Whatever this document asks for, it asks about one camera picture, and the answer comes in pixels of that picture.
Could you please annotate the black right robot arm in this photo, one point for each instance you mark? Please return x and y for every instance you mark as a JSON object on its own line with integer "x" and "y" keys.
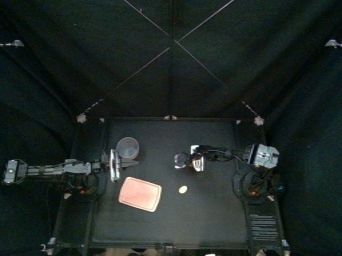
{"x": 262, "y": 156}

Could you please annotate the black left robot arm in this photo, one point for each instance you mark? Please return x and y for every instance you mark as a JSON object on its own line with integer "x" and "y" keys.
{"x": 48, "y": 169}

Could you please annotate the pink square plate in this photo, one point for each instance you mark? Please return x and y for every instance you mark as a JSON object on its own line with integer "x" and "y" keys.
{"x": 141, "y": 194}

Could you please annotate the black labelled mounting plate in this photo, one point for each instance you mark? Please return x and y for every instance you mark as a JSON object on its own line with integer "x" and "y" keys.
{"x": 264, "y": 226}

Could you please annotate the translucent grey cup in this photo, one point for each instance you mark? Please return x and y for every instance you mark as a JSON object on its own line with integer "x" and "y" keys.
{"x": 127, "y": 148}

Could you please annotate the small silver frame bracket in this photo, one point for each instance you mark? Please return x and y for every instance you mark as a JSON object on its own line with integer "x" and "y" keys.
{"x": 170, "y": 117}

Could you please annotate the silver frame corner bracket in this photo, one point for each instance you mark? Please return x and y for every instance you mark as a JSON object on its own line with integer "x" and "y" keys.
{"x": 81, "y": 118}
{"x": 258, "y": 120}

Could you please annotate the silver frame clamp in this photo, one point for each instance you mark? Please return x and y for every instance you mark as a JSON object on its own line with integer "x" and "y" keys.
{"x": 333, "y": 43}
{"x": 15, "y": 43}

